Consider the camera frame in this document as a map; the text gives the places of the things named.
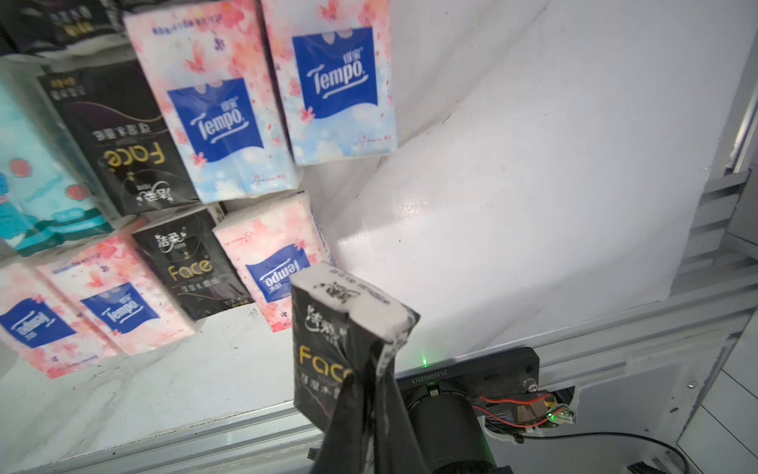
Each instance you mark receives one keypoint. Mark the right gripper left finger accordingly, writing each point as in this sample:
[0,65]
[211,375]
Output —
[349,443]

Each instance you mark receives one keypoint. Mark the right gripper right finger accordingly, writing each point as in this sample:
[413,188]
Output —
[396,445]

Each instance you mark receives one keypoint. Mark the pink blue tissue pack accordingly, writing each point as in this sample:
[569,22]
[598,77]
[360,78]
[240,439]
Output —
[43,327]

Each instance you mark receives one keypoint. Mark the teal tissue pack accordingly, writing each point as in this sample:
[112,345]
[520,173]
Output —
[42,204]

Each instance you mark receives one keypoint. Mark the pale blue pink pack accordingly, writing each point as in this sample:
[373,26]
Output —
[332,61]

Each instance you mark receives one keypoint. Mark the small pink tissue pack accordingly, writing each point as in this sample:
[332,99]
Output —
[207,68]

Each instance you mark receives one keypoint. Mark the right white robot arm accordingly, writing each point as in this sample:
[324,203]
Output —
[436,420]

